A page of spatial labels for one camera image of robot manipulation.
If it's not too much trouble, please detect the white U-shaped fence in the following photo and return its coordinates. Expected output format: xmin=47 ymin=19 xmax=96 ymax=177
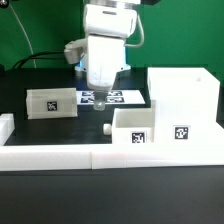
xmin=0 ymin=114 xmax=224 ymax=171

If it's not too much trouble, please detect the white drawer box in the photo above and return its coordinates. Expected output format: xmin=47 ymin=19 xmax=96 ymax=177
xmin=26 ymin=88 xmax=78 ymax=119
xmin=103 ymin=108 xmax=155 ymax=144

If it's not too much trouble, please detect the black cable bundle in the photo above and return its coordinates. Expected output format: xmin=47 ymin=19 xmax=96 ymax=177
xmin=12 ymin=49 xmax=68 ymax=70

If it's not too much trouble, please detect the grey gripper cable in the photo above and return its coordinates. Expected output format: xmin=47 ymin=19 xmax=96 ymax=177
xmin=125 ymin=16 xmax=146 ymax=48

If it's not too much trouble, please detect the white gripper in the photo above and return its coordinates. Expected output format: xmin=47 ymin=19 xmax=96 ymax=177
xmin=84 ymin=4 xmax=137 ymax=111

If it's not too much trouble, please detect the white drawer cabinet frame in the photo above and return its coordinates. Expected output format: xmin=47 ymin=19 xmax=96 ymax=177
xmin=148 ymin=68 xmax=224 ymax=143

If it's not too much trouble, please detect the white fiducial marker sheet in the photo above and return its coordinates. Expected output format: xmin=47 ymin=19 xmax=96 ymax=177
xmin=77 ymin=90 xmax=145 ymax=105

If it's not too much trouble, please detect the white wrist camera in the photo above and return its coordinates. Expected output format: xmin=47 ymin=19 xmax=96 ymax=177
xmin=64 ymin=38 xmax=87 ymax=64

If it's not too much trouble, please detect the thin white cable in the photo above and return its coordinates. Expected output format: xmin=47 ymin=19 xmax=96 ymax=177
xmin=7 ymin=3 xmax=37 ymax=69

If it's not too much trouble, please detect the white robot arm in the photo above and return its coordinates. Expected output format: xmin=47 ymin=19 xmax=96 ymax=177
xmin=83 ymin=0 xmax=161 ymax=111

